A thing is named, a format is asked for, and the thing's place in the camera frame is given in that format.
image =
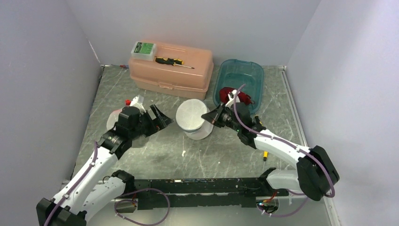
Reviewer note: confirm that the yellow black screwdriver on table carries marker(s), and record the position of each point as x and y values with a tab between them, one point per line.
265	156

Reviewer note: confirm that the clear green-label screw box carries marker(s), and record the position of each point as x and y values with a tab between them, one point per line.
144	51

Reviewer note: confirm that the black yellow screwdriver on toolbox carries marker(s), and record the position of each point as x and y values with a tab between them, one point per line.
171	61

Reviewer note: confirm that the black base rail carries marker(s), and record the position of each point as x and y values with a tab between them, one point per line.
198	192

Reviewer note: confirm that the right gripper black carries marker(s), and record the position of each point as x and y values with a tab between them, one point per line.
213	117

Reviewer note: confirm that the pink plastic toolbox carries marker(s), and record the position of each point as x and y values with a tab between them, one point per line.
174	80

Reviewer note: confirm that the pink-trimmed mesh laundry bag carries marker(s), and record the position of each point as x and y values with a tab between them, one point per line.
112	119

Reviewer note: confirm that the teal plastic bin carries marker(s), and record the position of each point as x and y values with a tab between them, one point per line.
233	73

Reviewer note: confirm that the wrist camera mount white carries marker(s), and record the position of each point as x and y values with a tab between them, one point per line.
231	100
136	102

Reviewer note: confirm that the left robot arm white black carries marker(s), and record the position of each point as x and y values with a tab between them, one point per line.
83	197

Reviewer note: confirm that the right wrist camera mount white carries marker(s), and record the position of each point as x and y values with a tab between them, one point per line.
231	100

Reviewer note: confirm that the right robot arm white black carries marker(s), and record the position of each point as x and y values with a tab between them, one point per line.
313	172

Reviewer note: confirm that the dark red bra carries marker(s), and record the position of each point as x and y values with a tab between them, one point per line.
226	95

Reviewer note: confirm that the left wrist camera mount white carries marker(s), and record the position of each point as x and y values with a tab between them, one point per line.
136	102

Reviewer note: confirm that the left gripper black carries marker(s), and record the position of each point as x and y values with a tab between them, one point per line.
161	121

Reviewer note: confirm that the white mesh laundry bag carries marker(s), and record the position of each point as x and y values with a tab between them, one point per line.
188	118

